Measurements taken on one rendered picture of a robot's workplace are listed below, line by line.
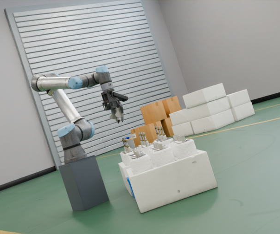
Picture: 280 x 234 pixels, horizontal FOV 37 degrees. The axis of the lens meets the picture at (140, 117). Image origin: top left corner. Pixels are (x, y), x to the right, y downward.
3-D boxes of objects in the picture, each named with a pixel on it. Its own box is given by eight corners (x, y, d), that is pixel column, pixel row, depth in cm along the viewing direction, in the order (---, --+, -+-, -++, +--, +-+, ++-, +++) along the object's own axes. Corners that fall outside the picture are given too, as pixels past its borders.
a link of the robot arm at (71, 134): (58, 149, 265) (52, 129, 265) (73, 145, 276) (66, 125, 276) (71, 146, 258) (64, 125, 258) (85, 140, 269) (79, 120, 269)
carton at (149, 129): (166, 138, 663) (160, 120, 664) (154, 142, 650) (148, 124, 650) (155, 140, 688) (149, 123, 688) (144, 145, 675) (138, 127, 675)
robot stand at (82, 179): (85, 211, 254) (69, 163, 254) (72, 211, 269) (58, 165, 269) (109, 199, 264) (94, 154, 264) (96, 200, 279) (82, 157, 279)
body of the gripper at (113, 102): (104, 112, 258) (98, 93, 258) (115, 109, 264) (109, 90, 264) (111, 109, 252) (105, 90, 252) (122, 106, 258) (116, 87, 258)
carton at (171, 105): (182, 113, 694) (176, 95, 694) (171, 116, 681) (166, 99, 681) (172, 115, 719) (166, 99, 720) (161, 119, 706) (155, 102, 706)
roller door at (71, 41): (58, 170, 761) (5, 7, 762) (55, 170, 771) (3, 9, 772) (184, 124, 946) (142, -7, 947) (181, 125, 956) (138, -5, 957)
